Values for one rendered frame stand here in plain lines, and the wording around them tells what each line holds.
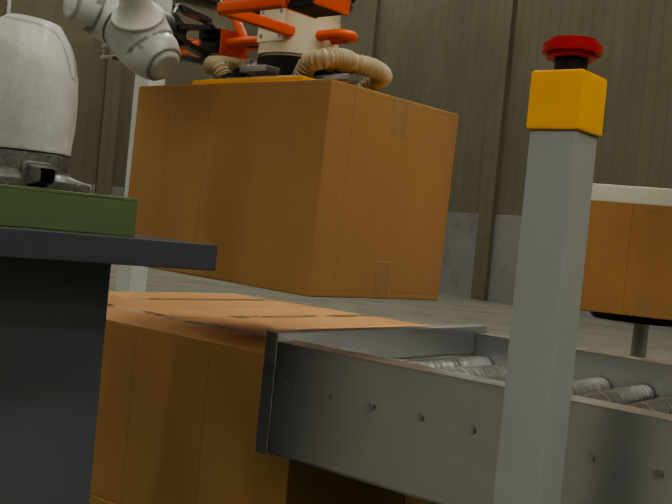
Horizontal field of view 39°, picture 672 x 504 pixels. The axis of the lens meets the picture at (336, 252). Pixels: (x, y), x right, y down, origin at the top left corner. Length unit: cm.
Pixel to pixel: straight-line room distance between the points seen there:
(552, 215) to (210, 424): 104
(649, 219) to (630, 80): 975
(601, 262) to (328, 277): 146
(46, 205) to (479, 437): 73
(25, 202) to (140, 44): 52
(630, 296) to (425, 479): 172
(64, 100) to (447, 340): 94
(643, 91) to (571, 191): 1148
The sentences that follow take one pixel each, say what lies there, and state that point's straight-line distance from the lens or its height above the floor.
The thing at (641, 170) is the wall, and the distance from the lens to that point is 1239.
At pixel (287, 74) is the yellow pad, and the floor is 110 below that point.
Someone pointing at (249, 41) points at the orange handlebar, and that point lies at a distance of 216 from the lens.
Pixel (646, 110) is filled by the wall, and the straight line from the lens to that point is 1249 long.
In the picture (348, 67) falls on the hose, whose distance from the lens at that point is 193.
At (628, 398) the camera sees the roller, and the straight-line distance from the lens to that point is 183.
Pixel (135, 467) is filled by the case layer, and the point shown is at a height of 24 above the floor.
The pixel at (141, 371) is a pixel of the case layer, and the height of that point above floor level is 45.
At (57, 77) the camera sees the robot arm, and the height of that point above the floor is 99.
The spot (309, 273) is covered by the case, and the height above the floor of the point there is 71.
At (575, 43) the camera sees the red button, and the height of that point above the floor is 103.
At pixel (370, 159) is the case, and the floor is 93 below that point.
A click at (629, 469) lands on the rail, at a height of 52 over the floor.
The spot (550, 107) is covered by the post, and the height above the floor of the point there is 96.
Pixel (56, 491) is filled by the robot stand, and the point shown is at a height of 34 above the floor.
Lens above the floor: 79
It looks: 1 degrees down
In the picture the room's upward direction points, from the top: 5 degrees clockwise
